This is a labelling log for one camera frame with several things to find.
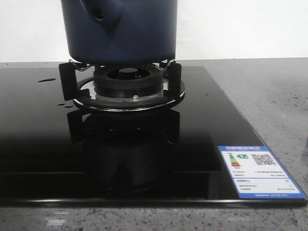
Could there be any dark blue pot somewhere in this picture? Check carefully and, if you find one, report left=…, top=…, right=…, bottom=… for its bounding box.
left=61, top=0, right=178, bottom=65

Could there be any black glass gas stove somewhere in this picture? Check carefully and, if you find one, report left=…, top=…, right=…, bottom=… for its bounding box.
left=0, top=66, right=308, bottom=207

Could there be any black gas burner head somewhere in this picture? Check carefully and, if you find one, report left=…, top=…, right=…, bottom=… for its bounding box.
left=93, top=64, right=163, bottom=98

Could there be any black metal pot support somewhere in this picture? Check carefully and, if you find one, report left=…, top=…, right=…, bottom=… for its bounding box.
left=59, top=60, right=185, bottom=112

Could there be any blue energy label sticker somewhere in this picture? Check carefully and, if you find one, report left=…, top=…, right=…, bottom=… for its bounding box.
left=218, top=146, right=307, bottom=199

